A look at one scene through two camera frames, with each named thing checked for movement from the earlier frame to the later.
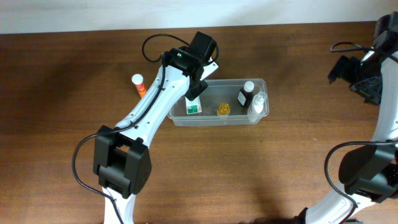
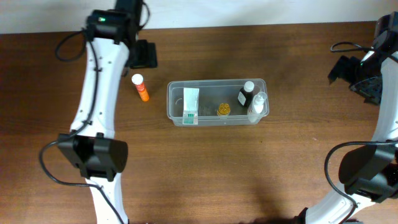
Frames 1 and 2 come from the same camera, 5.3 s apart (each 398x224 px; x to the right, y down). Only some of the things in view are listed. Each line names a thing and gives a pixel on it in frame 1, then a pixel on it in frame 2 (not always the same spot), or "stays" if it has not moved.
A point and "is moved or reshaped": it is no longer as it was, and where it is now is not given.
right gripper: x=342 y=68 stays
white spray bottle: x=257 y=107 stays
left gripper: x=196 y=89 to x=147 y=55
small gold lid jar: x=224 y=109 stays
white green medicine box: x=193 y=106 is moved or reshaped
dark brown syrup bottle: x=245 y=94 stays
